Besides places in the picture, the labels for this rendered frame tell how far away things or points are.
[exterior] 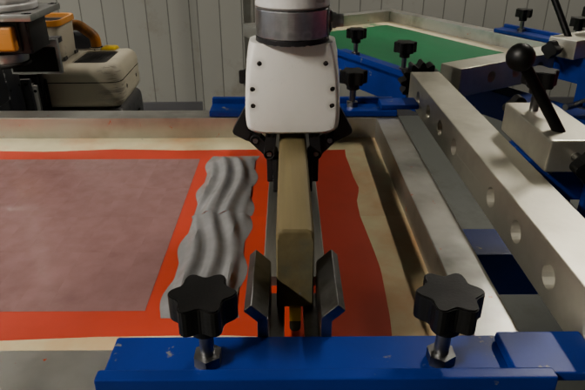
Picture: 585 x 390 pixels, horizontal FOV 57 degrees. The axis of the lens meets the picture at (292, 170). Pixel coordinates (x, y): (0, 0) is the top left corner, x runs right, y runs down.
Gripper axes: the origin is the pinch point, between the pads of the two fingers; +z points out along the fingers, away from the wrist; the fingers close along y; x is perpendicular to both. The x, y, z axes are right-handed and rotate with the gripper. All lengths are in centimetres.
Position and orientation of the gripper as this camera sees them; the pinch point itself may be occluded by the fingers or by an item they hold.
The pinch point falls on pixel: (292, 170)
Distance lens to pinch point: 61.4
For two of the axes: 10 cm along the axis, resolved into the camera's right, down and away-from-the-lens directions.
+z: 0.0, 9.1, 4.2
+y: -10.0, 0.1, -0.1
